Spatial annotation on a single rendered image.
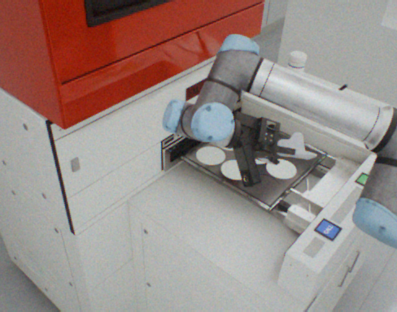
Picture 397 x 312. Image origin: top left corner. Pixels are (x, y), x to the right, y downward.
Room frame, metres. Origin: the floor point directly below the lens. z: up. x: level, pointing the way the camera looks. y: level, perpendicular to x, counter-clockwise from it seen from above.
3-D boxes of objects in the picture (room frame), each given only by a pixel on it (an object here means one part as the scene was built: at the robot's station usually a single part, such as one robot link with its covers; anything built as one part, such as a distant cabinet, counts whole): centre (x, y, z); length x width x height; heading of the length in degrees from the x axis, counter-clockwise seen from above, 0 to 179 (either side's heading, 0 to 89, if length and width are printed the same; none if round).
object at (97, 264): (1.32, 0.36, 0.41); 0.82 x 0.71 x 0.82; 141
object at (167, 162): (1.23, -0.02, 0.89); 0.44 x 0.02 x 0.10; 141
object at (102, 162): (1.10, 0.10, 1.02); 0.82 x 0.03 x 0.40; 141
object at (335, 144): (1.36, -0.51, 0.89); 0.62 x 0.35 x 0.14; 51
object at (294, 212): (0.84, -0.32, 0.89); 0.08 x 0.03 x 0.03; 51
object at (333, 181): (0.96, -0.42, 0.87); 0.36 x 0.08 x 0.03; 141
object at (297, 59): (1.60, -0.39, 1.01); 0.07 x 0.07 x 0.10
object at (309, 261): (0.84, -0.44, 0.89); 0.55 x 0.09 x 0.14; 141
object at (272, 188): (1.12, -0.20, 0.90); 0.34 x 0.34 x 0.01; 51
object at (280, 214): (0.98, -0.17, 0.84); 0.50 x 0.02 x 0.03; 51
